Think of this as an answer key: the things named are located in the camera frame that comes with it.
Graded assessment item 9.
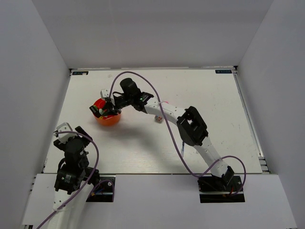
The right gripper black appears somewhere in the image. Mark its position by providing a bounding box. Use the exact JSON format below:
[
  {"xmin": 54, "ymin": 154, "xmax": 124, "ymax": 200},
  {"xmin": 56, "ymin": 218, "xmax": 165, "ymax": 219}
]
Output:
[{"xmin": 101, "ymin": 95, "xmax": 133, "ymax": 116}]

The green capped black highlighter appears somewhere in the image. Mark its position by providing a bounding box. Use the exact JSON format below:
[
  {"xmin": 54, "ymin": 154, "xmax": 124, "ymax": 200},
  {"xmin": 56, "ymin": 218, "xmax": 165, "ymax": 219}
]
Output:
[{"xmin": 89, "ymin": 105, "xmax": 101, "ymax": 118}]

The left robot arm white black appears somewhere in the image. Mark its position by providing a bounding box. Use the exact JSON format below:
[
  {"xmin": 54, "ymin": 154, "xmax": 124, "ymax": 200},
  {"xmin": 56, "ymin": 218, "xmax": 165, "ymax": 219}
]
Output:
[{"xmin": 47, "ymin": 122, "xmax": 101, "ymax": 229}]

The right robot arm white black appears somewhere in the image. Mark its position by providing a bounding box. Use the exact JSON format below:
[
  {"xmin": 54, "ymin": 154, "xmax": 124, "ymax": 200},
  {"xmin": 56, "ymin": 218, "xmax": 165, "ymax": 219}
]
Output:
[{"xmin": 100, "ymin": 78, "xmax": 234, "ymax": 191}]

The red round pen holder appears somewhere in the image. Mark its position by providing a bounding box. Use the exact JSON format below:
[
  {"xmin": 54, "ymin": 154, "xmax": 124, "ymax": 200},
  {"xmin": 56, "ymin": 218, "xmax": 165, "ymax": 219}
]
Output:
[{"xmin": 93, "ymin": 98, "xmax": 121, "ymax": 126}]

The left blue table label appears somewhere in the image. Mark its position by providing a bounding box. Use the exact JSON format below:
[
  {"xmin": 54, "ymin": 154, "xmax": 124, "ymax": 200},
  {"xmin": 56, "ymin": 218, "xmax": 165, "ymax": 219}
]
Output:
[{"xmin": 72, "ymin": 71, "xmax": 89, "ymax": 75}]

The blue table label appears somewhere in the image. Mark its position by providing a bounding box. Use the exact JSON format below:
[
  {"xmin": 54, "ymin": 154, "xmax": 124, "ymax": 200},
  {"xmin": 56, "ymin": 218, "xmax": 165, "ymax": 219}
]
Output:
[
  {"xmin": 215, "ymin": 69, "xmax": 232, "ymax": 74},
  {"xmin": 72, "ymin": 71, "xmax": 89, "ymax": 75}
]

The blue gel pen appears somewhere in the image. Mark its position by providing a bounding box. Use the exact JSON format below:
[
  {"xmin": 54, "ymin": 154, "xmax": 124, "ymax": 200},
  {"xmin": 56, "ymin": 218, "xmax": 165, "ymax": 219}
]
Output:
[{"xmin": 180, "ymin": 141, "xmax": 185, "ymax": 157}]

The right blue table label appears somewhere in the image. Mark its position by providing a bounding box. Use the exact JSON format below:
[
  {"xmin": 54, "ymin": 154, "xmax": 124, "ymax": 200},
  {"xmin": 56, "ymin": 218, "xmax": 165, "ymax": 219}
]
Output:
[{"xmin": 215, "ymin": 69, "xmax": 232, "ymax": 74}]

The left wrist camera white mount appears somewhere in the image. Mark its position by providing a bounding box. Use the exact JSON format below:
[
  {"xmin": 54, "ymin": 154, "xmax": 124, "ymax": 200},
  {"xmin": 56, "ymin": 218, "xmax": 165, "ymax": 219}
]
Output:
[{"xmin": 53, "ymin": 122, "xmax": 77, "ymax": 144}]

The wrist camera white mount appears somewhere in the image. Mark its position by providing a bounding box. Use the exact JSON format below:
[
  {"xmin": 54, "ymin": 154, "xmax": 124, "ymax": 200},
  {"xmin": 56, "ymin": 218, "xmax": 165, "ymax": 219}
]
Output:
[
  {"xmin": 53, "ymin": 122, "xmax": 77, "ymax": 144},
  {"xmin": 100, "ymin": 89, "xmax": 111, "ymax": 100}
]

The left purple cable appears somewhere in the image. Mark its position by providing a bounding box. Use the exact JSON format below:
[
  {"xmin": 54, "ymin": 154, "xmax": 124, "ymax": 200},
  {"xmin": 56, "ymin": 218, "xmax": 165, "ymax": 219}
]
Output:
[{"xmin": 35, "ymin": 130, "xmax": 112, "ymax": 229}]

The purple cable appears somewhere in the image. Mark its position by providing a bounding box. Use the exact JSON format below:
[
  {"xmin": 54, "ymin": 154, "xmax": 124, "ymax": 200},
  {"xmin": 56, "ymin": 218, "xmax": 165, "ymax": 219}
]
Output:
[
  {"xmin": 111, "ymin": 71, "xmax": 246, "ymax": 197},
  {"xmin": 35, "ymin": 130, "xmax": 112, "ymax": 229}
]

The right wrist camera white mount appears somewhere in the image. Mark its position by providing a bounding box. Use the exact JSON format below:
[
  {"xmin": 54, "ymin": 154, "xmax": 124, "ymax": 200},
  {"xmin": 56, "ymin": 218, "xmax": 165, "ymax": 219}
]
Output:
[{"xmin": 100, "ymin": 89, "xmax": 111, "ymax": 100}]

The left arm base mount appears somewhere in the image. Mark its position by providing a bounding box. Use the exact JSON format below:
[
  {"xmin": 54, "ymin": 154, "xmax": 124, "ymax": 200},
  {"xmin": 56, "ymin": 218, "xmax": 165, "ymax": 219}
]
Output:
[{"xmin": 86, "ymin": 176, "xmax": 116, "ymax": 203}]

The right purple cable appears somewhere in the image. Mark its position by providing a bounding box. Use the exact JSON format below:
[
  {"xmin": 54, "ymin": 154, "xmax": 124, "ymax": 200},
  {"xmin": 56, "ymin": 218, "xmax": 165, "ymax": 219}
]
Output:
[{"xmin": 111, "ymin": 71, "xmax": 246, "ymax": 197}]

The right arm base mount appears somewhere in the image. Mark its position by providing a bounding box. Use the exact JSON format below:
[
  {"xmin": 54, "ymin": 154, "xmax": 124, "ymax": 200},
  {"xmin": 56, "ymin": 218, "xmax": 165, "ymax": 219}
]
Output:
[{"xmin": 197, "ymin": 176, "xmax": 245, "ymax": 203}]

